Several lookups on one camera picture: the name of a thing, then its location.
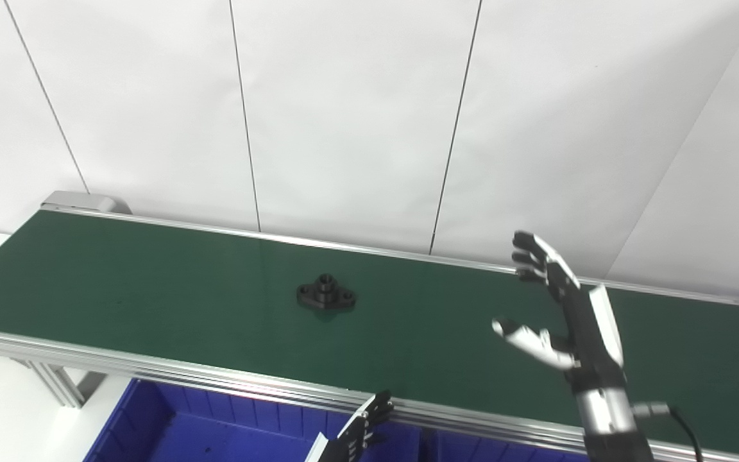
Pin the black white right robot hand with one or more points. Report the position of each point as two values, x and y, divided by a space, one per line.
591 346

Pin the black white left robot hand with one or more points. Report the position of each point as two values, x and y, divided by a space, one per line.
350 443

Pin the black flanged machine part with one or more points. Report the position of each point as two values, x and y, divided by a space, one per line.
326 295

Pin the blue plastic bin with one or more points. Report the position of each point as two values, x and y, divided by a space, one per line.
215 430
504 449

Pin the green conveyor belt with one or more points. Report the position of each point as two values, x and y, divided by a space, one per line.
151 369
151 289

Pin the aluminium conveyor support leg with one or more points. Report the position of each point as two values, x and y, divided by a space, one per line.
55 384

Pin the grey conveyor end housing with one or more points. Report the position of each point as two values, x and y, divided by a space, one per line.
87 200

